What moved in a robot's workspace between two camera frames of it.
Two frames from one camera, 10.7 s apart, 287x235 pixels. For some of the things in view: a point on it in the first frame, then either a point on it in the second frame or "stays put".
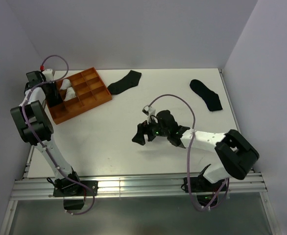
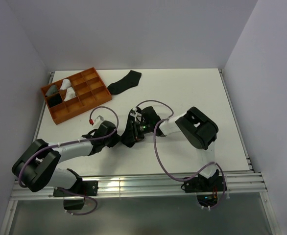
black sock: x=211 y=98 to x=131 y=134
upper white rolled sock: x=65 y=84 stays put
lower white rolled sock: x=70 y=94 stays put
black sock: x=131 y=80 stays put
